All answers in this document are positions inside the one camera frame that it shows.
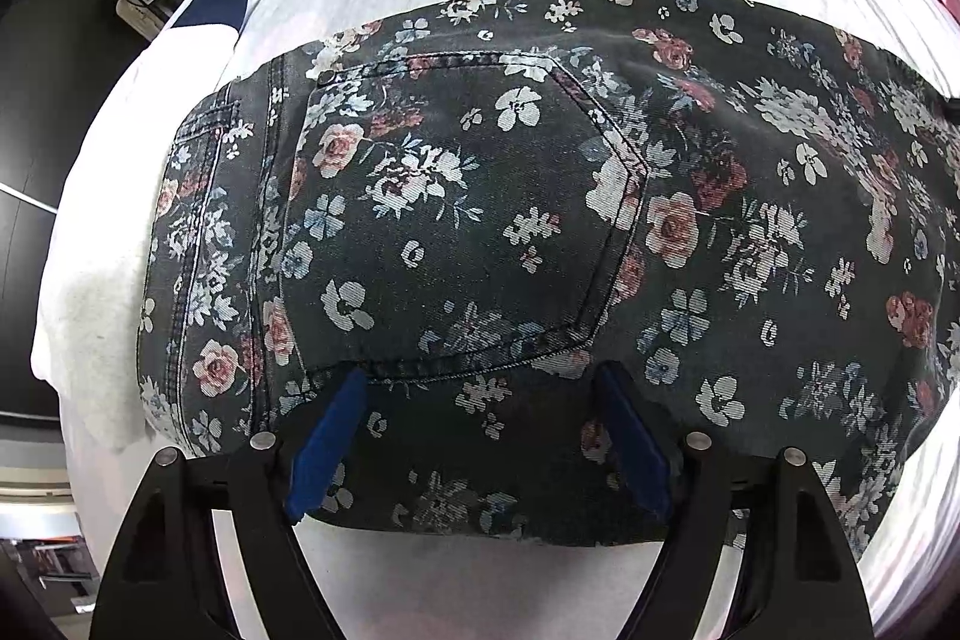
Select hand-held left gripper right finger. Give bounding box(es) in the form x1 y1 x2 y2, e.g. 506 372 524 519
592 361 875 640

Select beige radiator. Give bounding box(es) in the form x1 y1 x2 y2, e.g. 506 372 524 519
114 0 177 40

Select white fuzzy sweater navy cuff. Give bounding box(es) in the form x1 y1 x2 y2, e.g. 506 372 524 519
30 0 252 453

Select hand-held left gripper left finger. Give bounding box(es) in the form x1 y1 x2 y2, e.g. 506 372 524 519
88 370 370 640

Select dark wardrobe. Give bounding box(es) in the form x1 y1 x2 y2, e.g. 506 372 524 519
0 0 143 423

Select dark floral pants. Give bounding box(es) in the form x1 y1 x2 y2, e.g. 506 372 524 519
137 0 960 555

